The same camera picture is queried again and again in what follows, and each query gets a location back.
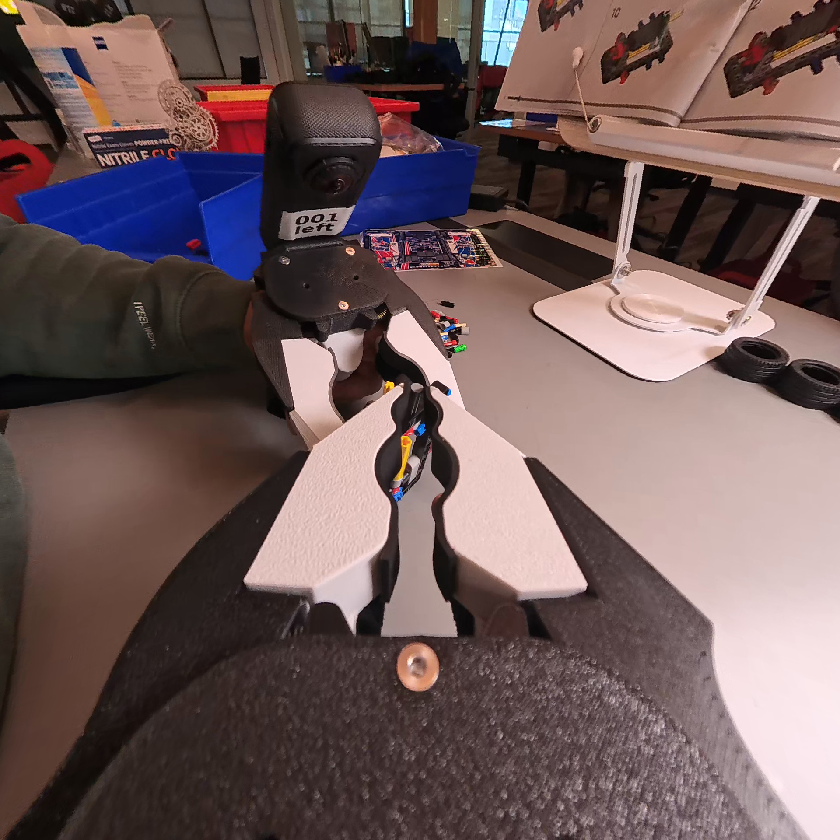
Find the black frame lego assembly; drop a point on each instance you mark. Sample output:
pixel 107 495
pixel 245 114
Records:
pixel 410 453

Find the white gear model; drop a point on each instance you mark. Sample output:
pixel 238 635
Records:
pixel 190 118

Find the black power adapter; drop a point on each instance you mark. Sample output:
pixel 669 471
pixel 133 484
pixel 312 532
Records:
pixel 489 197

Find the red plastic bin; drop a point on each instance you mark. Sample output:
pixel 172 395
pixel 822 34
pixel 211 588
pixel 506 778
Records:
pixel 243 128

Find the lego sticker sheet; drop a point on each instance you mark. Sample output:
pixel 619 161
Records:
pixel 430 249

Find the person's left forearm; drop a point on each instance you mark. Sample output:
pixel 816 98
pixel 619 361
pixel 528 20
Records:
pixel 98 308

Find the white book stand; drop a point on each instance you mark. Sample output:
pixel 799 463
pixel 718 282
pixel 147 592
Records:
pixel 656 341

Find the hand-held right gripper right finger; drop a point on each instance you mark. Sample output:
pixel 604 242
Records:
pixel 512 525

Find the red round object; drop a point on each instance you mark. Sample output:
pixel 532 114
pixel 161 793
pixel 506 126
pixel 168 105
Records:
pixel 23 177

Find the lego instruction booklet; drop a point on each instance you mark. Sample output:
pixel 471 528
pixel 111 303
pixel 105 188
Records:
pixel 656 65

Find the blue plastic bin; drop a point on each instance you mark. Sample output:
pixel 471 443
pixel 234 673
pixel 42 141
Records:
pixel 426 184
pixel 131 203

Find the clear bag of parts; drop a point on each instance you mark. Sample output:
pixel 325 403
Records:
pixel 410 138

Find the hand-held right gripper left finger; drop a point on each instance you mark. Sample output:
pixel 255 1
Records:
pixel 321 525

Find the person's left hand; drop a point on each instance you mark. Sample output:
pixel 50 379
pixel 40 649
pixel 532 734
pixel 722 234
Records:
pixel 358 387

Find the pile of small lego pins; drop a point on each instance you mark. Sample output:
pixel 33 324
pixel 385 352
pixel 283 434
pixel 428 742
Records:
pixel 453 331

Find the black rubber lego tire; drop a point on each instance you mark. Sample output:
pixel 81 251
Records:
pixel 810 384
pixel 754 361

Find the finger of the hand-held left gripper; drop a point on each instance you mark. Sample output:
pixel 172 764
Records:
pixel 426 348
pixel 305 380

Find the white and blue cardboard box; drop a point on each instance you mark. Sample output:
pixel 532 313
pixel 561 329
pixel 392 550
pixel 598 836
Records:
pixel 111 65

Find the blue white glove box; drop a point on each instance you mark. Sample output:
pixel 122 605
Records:
pixel 124 148

